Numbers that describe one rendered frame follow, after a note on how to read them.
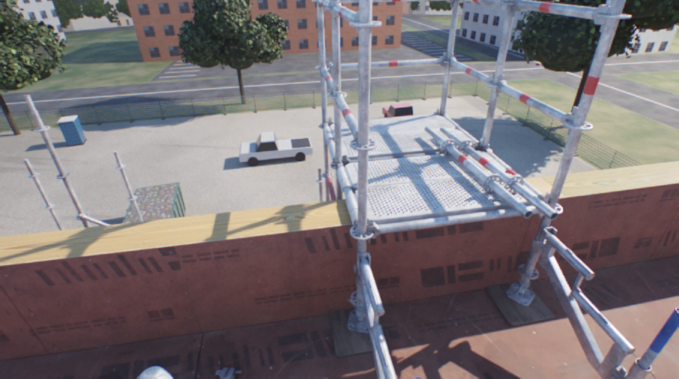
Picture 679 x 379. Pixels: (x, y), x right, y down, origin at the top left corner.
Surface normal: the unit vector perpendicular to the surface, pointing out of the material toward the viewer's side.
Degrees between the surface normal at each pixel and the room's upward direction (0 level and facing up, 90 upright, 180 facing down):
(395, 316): 0
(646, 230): 90
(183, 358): 0
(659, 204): 90
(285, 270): 90
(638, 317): 0
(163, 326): 90
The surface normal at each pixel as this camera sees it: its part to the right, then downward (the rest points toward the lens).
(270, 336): -0.02, -0.87
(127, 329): 0.17, 0.48
